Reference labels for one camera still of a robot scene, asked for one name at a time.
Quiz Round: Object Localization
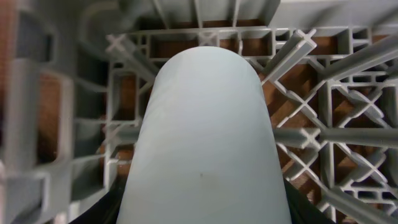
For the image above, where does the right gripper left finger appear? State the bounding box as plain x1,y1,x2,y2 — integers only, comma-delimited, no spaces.
70,178,127,224

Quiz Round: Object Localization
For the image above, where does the grey dishwasher rack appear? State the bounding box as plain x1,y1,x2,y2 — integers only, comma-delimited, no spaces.
1,1,397,223

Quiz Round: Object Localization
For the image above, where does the light blue cup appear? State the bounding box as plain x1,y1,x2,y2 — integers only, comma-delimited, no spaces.
117,47,291,223

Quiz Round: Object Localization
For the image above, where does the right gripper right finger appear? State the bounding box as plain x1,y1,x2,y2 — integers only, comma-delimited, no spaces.
284,180,335,224

